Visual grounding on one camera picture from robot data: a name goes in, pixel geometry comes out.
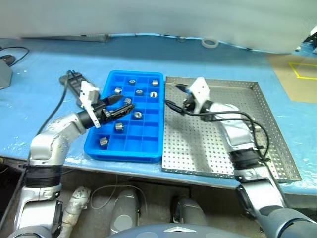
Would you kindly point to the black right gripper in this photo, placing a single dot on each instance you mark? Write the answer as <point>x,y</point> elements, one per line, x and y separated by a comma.
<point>189,104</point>

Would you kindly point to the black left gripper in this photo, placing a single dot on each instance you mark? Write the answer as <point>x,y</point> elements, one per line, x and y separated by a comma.
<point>100,110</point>

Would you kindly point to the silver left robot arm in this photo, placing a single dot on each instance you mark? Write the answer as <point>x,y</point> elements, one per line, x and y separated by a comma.
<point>62,126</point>

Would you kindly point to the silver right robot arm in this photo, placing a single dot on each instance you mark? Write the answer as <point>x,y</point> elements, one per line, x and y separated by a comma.
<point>237,134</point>

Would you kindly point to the blue plastic compartment tray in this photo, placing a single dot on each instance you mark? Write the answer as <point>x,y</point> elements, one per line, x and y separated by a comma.
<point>148,146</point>

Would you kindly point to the perforated steel tray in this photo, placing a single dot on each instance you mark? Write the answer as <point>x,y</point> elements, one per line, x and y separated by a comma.
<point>193,148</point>

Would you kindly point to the black handheld device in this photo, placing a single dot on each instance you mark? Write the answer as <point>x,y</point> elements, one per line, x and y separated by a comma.
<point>71,82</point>

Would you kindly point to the dark metal bar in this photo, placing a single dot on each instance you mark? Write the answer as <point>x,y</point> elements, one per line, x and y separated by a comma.
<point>64,38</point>

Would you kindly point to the brown cardboard sheet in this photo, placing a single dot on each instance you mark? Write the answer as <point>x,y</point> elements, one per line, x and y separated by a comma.
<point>284,84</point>

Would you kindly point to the grey rounded robot leg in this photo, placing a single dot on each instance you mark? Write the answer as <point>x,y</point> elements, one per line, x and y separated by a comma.
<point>126,213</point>
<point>189,210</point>

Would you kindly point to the white wrapped tube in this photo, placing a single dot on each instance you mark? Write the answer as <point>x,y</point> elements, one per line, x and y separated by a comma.
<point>74,208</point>

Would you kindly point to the grey box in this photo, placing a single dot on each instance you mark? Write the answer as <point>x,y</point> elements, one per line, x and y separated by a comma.
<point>3,74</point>

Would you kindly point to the grey robot torso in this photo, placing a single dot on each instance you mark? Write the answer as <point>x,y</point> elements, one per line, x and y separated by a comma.
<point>171,231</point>

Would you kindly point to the black and white equipment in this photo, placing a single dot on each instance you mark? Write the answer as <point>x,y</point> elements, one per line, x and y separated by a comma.
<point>312,37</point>

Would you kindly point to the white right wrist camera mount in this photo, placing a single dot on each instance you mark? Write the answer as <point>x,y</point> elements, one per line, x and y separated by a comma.
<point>201,89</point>

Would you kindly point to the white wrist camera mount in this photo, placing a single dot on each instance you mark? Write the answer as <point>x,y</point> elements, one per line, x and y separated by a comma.
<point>201,89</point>
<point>85,95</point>

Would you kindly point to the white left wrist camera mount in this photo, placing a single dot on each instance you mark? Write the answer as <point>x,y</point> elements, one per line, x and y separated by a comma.
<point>85,95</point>

